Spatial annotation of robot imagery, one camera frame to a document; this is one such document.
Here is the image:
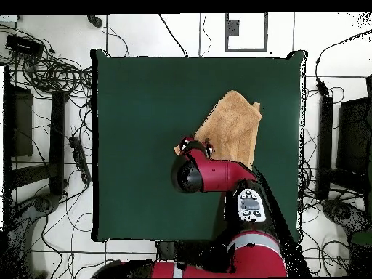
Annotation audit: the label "black power strip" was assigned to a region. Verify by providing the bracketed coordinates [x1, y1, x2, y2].
[68, 135, 92, 185]

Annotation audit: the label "black stand frame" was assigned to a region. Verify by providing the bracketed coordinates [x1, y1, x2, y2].
[315, 74, 372, 201]
[2, 65, 69, 204]

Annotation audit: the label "tangled black cables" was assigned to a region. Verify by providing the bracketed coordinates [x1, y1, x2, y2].
[0, 24, 94, 101]

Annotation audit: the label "small black plug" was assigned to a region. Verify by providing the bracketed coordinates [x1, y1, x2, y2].
[86, 14, 103, 28]

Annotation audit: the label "dark green table cloth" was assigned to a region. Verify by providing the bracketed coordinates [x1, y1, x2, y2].
[90, 48, 308, 243]

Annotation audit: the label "tan terry towel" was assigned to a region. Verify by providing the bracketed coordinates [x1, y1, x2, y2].
[174, 89, 263, 171]

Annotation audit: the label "black rectangular box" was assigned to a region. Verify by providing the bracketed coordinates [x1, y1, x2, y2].
[5, 34, 44, 57]

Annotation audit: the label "grey tripod base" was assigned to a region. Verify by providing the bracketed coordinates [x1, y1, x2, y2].
[5, 193, 62, 277]
[320, 198, 372, 233]

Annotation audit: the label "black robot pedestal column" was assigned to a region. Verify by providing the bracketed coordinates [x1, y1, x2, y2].
[156, 240, 178, 261]

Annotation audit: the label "grey square floor frame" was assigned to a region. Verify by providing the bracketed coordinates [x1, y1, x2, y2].
[225, 12, 269, 52]

